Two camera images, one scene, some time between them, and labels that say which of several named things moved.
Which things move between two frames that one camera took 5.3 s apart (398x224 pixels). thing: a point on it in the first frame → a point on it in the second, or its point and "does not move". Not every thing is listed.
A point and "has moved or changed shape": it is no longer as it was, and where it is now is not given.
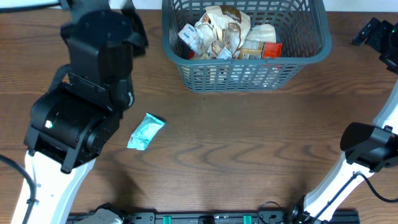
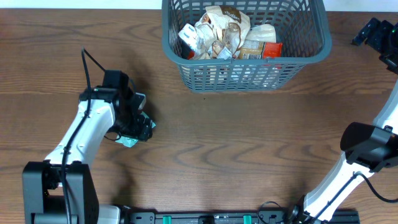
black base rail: x=213 y=217 does not move
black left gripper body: x=137 y=40 → x=132 y=123
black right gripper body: x=374 y=34 does not move
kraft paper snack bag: x=264 y=32 does not move
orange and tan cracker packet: x=253 y=49 does not move
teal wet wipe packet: x=145 y=133 has moved or changed shape
